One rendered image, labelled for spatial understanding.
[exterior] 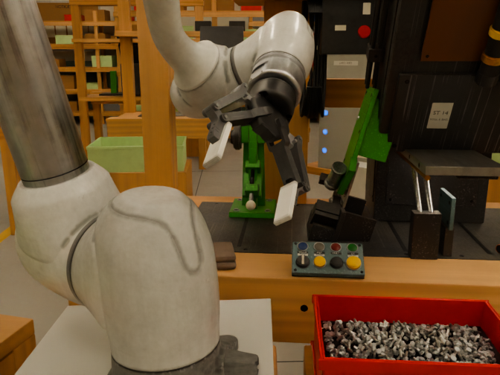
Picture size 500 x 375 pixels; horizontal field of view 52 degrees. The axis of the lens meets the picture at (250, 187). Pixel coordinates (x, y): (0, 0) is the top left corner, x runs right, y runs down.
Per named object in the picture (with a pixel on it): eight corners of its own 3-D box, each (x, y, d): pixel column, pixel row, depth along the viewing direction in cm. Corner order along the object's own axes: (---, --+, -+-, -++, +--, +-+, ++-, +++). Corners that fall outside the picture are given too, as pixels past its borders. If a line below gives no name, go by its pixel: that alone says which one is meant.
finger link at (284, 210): (280, 187, 76) (283, 190, 77) (272, 223, 72) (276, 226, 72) (295, 179, 75) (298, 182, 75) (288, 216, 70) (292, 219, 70)
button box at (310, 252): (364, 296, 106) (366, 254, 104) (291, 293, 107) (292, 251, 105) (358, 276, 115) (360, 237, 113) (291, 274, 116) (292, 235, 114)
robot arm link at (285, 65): (241, 70, 87) (234, 91, 83) (280, 41, 81) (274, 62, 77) (277, 105, 91) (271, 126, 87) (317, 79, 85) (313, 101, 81)
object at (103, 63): (175, 123, 1048) (172, 9, 992) (27, 124, 1039) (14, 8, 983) (178, 120, 1100) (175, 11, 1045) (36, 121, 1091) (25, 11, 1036)
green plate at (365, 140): (379, 183, 123) (409, 97, 117) (345, 174, 123) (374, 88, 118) (371, 173, 134) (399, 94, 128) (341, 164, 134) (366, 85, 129)
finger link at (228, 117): (274, 114, 77) (271, 106, 77) (228, 118, 68) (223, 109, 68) (256, 126, 79) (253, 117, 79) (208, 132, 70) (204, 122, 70)
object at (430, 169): (506, 182, 103) (507, 167, 102) (424, 181, 104) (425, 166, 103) (449, 148, 140) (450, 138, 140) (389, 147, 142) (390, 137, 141)
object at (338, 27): (383, 54, 141) (387, -4, 137) (321, 54, 142) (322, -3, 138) (376, 54, 153) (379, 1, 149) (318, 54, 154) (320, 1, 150)
